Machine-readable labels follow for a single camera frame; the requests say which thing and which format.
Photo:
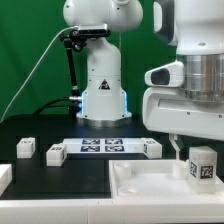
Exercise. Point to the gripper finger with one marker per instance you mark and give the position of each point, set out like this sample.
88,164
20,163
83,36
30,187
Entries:
177,144

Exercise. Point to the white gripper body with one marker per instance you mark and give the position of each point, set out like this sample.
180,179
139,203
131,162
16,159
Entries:
165,108

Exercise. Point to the white square tabletop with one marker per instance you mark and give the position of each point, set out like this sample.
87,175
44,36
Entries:
156,179

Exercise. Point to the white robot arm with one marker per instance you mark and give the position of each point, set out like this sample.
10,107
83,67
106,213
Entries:
183,48

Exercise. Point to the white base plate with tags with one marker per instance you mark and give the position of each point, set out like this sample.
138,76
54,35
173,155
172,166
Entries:
103,145

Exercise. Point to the grey camera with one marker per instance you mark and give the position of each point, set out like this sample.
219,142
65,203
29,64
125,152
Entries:
91,31

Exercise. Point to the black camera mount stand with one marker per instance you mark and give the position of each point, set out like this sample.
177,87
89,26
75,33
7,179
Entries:
72,66

